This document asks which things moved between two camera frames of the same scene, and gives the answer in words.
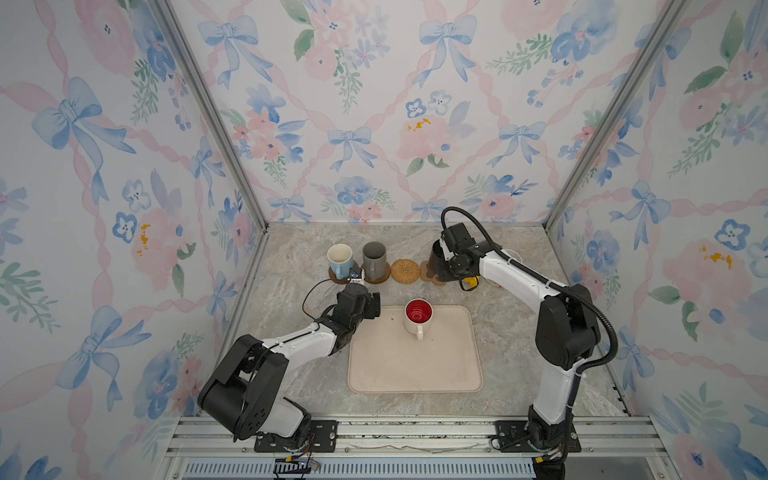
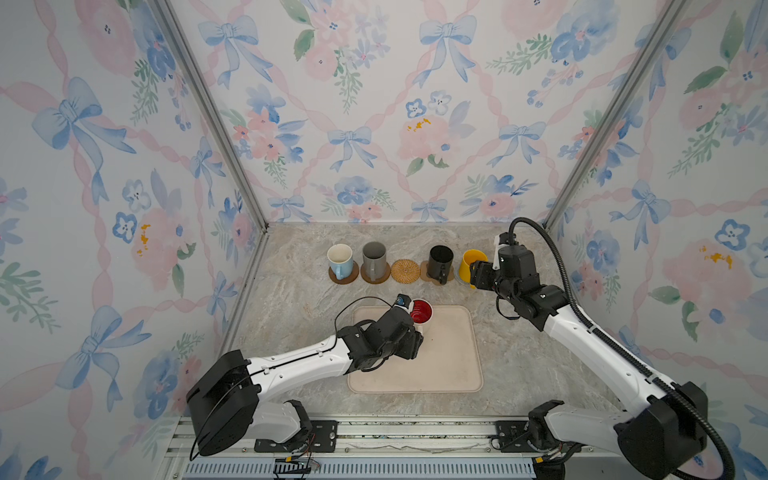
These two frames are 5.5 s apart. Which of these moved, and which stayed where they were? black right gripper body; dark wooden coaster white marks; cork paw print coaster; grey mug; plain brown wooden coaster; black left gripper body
Moved: black right gripper body; black left gripper body
Stayed: grey mug; plain brown wooden coaster; cork paw print coaster; dark wooden coaster white marks
